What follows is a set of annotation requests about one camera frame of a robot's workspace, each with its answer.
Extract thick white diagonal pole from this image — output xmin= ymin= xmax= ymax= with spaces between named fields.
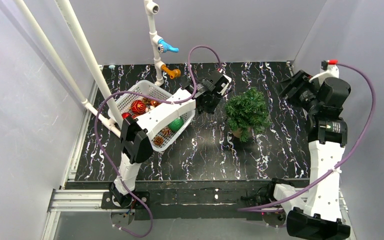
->
xmin=55 ymin=0 xmax=123 ymax=125

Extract red patterned ornament ball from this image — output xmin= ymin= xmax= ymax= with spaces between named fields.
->
xmin=130 ymin=100 xmax=147 ymax=115

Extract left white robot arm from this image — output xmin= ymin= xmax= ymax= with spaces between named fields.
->
xmin=110 ymin=71 xmax=232 ymax=199

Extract white plastic basket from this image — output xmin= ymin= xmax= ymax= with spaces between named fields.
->
xmin=107 ymin=79 xmax=196 ymax=153

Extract thin white diagonal pole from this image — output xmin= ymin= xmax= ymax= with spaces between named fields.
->
xmin=14 ymin=0 xmax=123 ymax=138

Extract red shiny ornament ball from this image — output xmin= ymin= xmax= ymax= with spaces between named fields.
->
xmin=121 ymin=112 xmax=132 ymax=119

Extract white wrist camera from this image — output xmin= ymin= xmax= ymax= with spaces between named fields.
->
xmin=217 ymin=68 xmax=232 ymax=96
xmin=309 ymin=59 xmax=339 ymax=86

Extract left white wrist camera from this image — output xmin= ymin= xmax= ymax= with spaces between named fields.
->
xmin=217 ymin=68 xmax=232 ymax=96

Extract aluminium frame rail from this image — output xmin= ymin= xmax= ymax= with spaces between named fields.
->
xmin=41 ymin=79 xmax=113 ymax=240

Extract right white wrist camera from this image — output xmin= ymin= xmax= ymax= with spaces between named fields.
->
xmin=309 ymin=59 xmax=339 ymax=86

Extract green glitter ornament ball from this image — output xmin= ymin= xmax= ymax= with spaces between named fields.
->
xmin=167 ymin=117 xmax=184 ymax=132

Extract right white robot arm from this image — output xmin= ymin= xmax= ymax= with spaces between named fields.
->
xmin=269 ymin=70 xmax=351 ymax=240

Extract small green christmas tree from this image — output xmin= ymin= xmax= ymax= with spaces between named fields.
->
xmin=225 ymin=87 xmax=271 ymax=143

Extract blue pipe valve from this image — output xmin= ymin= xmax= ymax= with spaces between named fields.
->
xmin=157 ymin=38 xmax=179 ymax=54

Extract orange pipe valve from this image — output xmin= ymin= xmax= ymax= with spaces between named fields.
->
xmin=161 ymin=64 xmax=182 ymax=80

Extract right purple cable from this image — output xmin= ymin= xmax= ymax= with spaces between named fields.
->
xmin=237 ymin=62 xmax=377 ymax=214

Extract white pvc pipe stand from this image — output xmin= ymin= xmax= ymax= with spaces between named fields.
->
xmin=143 ymin=0 xmax=165 ymax=87

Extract brown pine cone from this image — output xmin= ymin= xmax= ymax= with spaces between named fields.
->
xmin=153 ymin=135 xmax=164 ymax=147

